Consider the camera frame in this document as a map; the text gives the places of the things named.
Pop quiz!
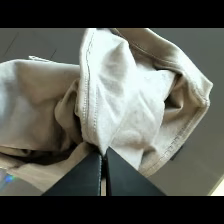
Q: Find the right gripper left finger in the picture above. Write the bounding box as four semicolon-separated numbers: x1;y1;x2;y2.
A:
42;151;103;197

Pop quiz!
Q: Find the beige T-shirt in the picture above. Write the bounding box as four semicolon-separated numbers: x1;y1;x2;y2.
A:
0;27;214;194

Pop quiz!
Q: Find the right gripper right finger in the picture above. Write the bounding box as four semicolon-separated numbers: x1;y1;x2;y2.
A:
104;146;167;197

